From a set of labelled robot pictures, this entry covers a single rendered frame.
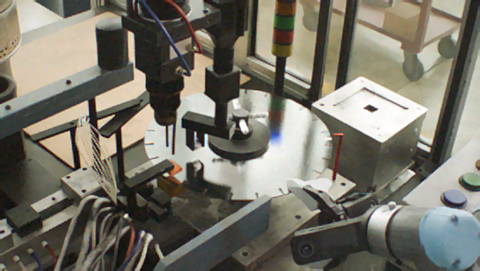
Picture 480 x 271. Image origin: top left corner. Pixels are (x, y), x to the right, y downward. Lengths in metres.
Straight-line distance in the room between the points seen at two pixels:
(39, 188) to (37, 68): 0.61
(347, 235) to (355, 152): 0.42
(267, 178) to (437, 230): 0.36
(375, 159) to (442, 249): 0.53
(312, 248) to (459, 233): 0.23
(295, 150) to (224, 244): 0.28
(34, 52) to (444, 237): 1.37
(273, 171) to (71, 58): 0.90
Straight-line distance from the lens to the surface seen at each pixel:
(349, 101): 1.38
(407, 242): 0.83
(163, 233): 1.05
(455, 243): 0.80
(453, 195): 1.17
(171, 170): 1.03
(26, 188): 1.26
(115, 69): 1.16
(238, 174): 1.06
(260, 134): 1.14
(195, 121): 1.04
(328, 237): 0.92
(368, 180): 1.34
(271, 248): 1.09
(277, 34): 1.35
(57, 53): 1.87
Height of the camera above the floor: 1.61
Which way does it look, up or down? 35 degrees down
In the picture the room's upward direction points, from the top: 3 degrees clockwise
